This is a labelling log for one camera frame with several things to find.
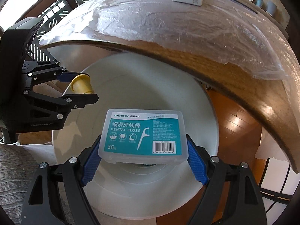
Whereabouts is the grey woven cushion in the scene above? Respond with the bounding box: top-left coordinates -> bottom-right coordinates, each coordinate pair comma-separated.
0,144 -> 40,218

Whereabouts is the large grey cylinder speaker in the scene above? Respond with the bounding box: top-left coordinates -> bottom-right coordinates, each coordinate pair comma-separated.
265,1 -> 277,14

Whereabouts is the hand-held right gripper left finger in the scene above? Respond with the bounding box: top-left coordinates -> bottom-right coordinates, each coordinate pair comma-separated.
20,135 -> 102,225

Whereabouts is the clear dental floss box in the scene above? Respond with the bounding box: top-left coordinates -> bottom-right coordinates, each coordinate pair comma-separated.
98,108 -> 191,164

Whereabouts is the white round bin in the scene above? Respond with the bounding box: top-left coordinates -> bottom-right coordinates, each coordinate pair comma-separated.
52,53 -> 219,225

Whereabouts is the yellow capsule cup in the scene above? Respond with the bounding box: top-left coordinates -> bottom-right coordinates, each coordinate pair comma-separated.
70,74 -> 95,94

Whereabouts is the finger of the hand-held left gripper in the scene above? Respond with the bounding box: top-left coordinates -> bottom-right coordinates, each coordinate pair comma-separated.
23,89 -> 99,120
22,60 -> 78,85

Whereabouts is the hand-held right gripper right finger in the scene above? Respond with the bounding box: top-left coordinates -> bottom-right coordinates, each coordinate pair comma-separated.
185,133 -> 268,225

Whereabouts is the white panel sliding door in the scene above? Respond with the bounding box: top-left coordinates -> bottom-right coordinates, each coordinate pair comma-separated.
258,157 -> 300,207

